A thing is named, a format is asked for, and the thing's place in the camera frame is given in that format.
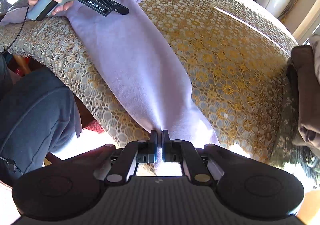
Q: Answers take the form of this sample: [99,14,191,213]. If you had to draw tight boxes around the lilac sweatshirt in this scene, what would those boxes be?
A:
[13,0,218,148]

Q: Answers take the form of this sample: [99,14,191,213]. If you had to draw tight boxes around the person's dark trousers leg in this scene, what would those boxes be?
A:
[1,57,82,187]

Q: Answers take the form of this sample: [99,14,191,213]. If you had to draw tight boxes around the gold lace tablecloth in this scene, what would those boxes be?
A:
[1,0,297,163]

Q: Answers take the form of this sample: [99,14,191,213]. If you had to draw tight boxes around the brown folded garment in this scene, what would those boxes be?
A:
[286,45,319,150]

